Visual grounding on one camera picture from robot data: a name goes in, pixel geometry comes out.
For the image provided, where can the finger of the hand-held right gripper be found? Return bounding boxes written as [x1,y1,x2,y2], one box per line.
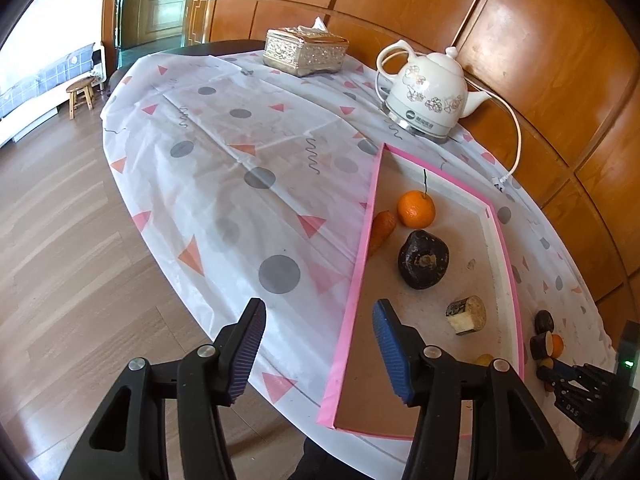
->
[545,385,583,412]
[536,364,596,390]

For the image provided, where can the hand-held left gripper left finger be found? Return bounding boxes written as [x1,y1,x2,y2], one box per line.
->
[59,297,267,480]

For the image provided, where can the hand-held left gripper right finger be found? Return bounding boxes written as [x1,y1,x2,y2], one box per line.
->
[372,299,578,480]

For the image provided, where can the small orange carrot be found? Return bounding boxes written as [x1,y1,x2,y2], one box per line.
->
[367,210,398,257]

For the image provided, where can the pink cardboard tray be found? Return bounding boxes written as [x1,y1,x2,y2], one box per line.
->
[316,142,526,442]

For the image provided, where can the orange with stem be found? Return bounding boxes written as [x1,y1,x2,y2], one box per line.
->
[397,167,437,229]

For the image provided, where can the white patterned tablecloth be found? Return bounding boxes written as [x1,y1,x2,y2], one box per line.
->
[100,50,613,478]

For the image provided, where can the silver kettle base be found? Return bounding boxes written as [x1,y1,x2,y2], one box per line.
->
[382,101,453,141]

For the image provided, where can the white floral ceramic kettle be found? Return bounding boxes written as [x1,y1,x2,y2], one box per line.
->
[376,40,493,136]

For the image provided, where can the silver embossed tissue box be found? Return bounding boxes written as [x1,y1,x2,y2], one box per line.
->
[262,27,349,78]

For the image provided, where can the small wooden stool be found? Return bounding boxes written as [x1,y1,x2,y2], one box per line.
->
[66,78,96,120]

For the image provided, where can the blue checked sofa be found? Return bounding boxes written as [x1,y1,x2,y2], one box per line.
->
[0,42,103,147]

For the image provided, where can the wooden glass door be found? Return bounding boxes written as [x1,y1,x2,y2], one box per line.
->
[117,0,193,51]

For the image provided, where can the white power cord with plug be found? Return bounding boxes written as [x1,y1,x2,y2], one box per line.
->
[487,92,524,192]

